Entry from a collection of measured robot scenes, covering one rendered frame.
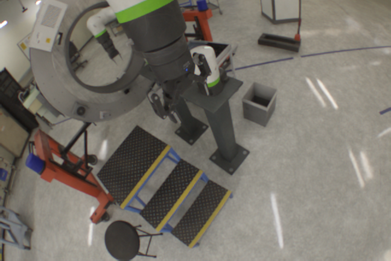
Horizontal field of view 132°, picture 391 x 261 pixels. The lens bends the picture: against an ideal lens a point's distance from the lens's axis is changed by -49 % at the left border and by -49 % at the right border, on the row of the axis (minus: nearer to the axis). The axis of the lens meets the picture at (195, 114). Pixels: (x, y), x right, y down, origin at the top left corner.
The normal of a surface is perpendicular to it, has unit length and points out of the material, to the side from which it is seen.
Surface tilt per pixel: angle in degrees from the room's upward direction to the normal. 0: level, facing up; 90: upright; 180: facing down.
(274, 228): 0
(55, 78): 90
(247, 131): 0
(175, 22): 90
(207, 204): 0
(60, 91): 90
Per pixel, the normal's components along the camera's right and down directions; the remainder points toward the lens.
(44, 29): 0.78, 0.32
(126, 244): -0.26, -0.61
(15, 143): 0.96, -0.22
